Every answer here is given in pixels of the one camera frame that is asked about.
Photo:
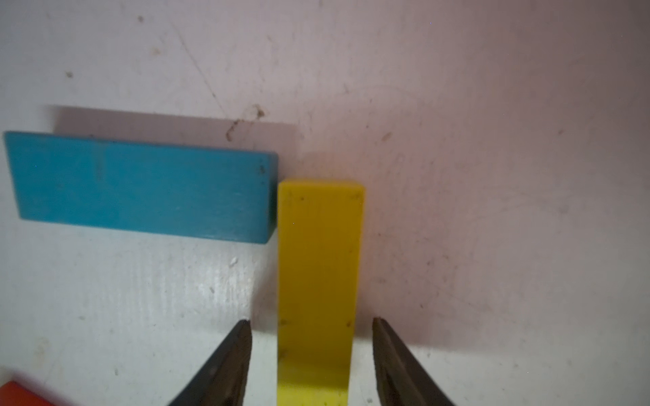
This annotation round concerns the small red wooden block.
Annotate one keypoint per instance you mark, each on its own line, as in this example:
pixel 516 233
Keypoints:
pixel 14 394

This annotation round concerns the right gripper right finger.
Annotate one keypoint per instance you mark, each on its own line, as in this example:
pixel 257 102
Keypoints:
pixel 401 379

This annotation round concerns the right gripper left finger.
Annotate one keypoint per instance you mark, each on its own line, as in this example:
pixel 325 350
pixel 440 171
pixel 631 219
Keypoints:
pixel 222 380

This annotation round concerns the teal wooden block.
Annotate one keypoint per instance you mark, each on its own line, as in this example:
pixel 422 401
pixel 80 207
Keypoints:
pixel 217 194

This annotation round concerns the lime yellow wooden block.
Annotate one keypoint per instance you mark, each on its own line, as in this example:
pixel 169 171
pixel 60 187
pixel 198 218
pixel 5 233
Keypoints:
pixel 320 239

